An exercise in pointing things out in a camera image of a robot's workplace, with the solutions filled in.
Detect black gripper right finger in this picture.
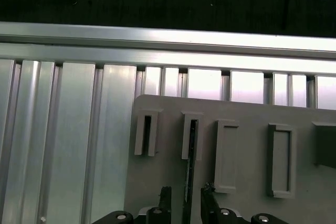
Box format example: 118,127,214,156
200,181,280,224

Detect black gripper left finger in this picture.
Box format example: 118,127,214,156
91,186,173,224

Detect RAM stick with blue label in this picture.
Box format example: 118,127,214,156
182,119,198,224

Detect grey plastic parts rack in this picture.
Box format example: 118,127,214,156
122,93,336,224

